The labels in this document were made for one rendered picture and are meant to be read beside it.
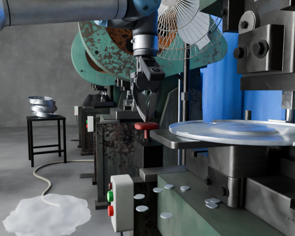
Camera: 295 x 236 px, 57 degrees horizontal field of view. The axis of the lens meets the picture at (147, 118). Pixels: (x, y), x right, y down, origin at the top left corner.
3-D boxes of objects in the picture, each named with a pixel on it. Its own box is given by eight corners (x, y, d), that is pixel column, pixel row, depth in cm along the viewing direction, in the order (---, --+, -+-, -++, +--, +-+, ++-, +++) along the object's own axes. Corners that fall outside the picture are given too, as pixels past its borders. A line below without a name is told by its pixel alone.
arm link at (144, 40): (161, 35, 79) (134, 33, 77) (161, 51, 80) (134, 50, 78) (153, 40, 87) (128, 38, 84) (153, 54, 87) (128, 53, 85)
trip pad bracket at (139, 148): (143, 210, 78) (143, 142, 76) (135, 197, 87) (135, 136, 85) (163, 207, 79) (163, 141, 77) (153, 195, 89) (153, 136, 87)
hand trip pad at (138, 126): (138, 151, 80) (138, 124, 79) (133, 146, 85) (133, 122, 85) (161, 149, 81) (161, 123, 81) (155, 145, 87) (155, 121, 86)
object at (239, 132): (257, 121, 71) (257, 118, 71) (376, 140, 44) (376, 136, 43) (151, 124, 64) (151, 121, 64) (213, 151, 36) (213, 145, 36)
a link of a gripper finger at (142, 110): (142, 120, 88) (142, 91, 87) (147, 122, 82) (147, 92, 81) (133, 120, 87) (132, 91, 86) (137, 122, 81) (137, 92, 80)
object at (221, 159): (172, 222, 43) (173, 139, 42) (148, 191, 57) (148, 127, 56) (299, 204, 50) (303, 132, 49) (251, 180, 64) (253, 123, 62)
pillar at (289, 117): (288, 142, 66) (291, 84, 64) (281, 141, 68) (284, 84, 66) (296, 142, 66) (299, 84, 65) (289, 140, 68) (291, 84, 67)
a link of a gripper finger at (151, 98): (151, 120, 89) (151, 91, 88) (157, 122, 83) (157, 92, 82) (142, 120, 88) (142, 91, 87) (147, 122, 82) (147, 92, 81)
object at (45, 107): (30, 167, 305) (27, 96, 297) (27, 158, 345) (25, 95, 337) (67, 163, 324) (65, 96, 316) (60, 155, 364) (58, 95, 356)
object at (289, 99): (295, 109, 54) (296, 91, 53) (277, 108, 58) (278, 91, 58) (308, 109, 54) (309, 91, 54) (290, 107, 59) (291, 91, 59)
